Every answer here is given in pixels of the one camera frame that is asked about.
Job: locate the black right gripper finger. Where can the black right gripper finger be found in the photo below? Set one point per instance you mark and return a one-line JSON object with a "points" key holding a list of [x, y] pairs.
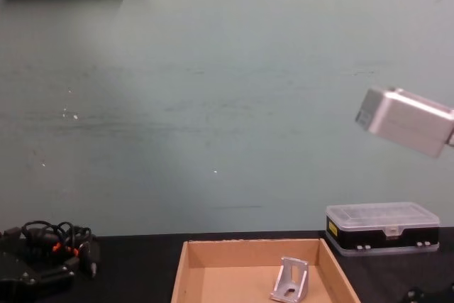
{"points": [[425, 296]]}

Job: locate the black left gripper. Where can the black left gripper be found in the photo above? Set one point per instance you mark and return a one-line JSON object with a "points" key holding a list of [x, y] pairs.
{"points": [[10, 258]]}

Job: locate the clear plastic case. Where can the clear plastic case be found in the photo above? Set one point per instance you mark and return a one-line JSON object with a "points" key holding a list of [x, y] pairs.
{"points": [[381, 225]]}

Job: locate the black table cloth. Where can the black table cloth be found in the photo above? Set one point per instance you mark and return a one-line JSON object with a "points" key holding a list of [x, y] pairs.
{"points": [[134, 267]]}

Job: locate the shallow brown cardboard tray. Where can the shallow brown cardboard tray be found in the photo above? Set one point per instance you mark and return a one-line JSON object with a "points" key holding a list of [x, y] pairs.
{"points": [[248, 253]]}

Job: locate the silver metal angle bracket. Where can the silver metal angle bracket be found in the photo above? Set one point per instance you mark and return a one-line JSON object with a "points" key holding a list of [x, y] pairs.
{"points": [[289, 281]]}

